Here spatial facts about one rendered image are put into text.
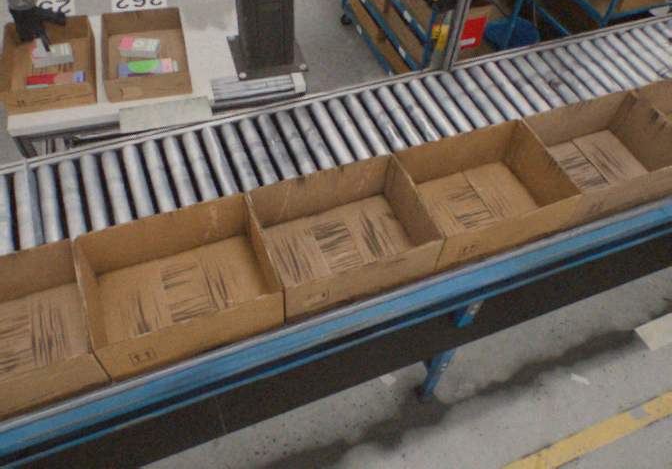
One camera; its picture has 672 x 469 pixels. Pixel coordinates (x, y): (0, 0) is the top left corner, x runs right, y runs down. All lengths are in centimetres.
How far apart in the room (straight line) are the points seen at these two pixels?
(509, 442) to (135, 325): 145
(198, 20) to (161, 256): 121
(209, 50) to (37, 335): 126
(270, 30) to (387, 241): 93
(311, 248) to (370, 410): 93
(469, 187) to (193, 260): 79
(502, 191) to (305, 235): 58
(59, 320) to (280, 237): 55
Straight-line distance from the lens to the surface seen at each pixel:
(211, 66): 222
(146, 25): 240
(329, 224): 153
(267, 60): 216
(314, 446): 220
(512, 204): 168
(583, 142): 194
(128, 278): 149
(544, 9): 357
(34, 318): 151
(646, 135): 193
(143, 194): 183
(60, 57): 233
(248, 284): 143
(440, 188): 166
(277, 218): 151
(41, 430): 137
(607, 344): 264
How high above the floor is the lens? 212
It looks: 53 degrees down
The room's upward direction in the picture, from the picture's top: 5 degrees clockwise
